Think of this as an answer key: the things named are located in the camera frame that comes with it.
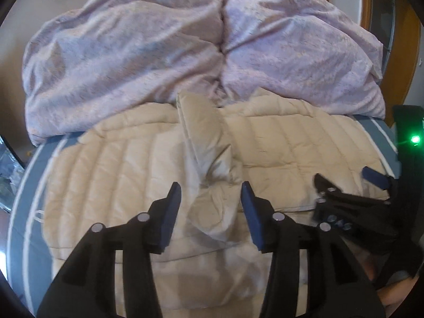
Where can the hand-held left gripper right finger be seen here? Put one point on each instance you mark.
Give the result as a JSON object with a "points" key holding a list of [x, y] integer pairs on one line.
{"points": [[253, 220]]}

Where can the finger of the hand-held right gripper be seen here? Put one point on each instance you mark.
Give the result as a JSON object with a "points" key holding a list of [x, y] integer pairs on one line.
{"points": [[344, 203], [374, 177]]}

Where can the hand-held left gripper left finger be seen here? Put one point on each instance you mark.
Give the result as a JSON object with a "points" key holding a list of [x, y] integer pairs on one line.
{"points": [[170, 218]]}

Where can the beige quilted blanket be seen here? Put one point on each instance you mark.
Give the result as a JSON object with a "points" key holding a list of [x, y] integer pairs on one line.
{"points": [[99, 172]]}

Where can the person's right forearm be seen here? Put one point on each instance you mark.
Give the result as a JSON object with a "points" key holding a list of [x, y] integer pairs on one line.
{"points": [[397, 281]]}

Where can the blue bedsheet with white stripes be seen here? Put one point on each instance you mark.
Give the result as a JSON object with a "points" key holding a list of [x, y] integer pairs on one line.
{"points": [[29, 222]]}

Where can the lilac duvet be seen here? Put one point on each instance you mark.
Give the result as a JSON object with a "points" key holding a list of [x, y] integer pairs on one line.
{"points": [[132, 56]]}

